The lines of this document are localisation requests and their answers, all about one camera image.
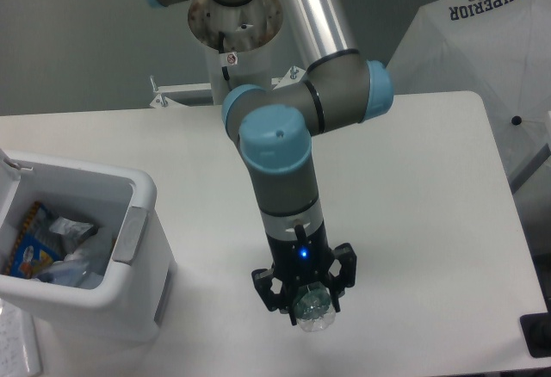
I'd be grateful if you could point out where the silver crumpled wrapper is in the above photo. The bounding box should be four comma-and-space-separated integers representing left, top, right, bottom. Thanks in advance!
48, 217, 97, 253

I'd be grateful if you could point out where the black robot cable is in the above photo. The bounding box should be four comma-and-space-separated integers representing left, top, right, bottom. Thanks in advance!
217, 30, 239, 105

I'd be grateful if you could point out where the crushed clear blue bottle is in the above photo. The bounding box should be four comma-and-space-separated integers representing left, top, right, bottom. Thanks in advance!
32, 227, 113, 289

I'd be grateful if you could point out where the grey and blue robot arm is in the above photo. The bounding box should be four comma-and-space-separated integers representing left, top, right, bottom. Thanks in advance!
147, 0, 394, 331

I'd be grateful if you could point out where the blue snack bag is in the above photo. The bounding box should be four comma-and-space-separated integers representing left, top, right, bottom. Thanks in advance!
3, 201, 65, 279

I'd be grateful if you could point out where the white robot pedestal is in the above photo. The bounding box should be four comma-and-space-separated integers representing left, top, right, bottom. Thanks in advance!
150, 0, 306, 108

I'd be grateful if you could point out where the black device at table edge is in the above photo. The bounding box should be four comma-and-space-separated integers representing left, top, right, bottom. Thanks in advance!
520, 312, 550, 358

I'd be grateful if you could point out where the white trash can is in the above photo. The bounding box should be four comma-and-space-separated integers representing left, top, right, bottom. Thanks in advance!
1, 151, 176, 342

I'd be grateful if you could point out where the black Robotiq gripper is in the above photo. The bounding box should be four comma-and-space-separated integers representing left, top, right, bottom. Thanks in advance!
251, 226, 357, 325

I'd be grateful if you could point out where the clear bottle with green label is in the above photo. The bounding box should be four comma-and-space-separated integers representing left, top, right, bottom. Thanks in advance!
293, 282, 337, 332

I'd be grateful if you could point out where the white Superior umbrella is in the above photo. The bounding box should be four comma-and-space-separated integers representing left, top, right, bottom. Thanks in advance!
387, 0, 550, 176

